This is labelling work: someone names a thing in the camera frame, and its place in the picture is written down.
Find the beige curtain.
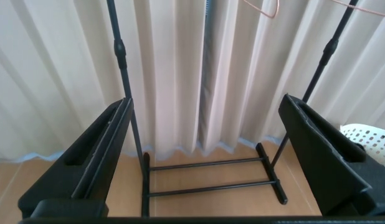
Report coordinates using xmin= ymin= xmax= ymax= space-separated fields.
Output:
xmin=0 ymin=0 xmax=385 ymax=162

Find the black clothes rack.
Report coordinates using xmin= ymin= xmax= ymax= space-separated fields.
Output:
xmin=106 ymin=0 xmax=359 ymax=218

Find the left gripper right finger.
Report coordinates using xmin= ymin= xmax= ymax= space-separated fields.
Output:
xmin=278 ymin=94 xmax=385 ymax=217

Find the white laundry basket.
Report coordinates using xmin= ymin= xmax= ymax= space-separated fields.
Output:
xmin=340 ymin=123 xmax=385 ymax=174

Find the pink clothes hanger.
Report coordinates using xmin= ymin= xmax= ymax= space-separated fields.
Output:
xmin=331 ymin=0 xmax=385 ymax=18
xmin=242 ymin=0 xmax=280 ymax=19

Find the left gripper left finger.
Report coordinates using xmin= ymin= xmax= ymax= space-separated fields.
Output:
xmin=17 ymin=98 xmax=134 ymax=218

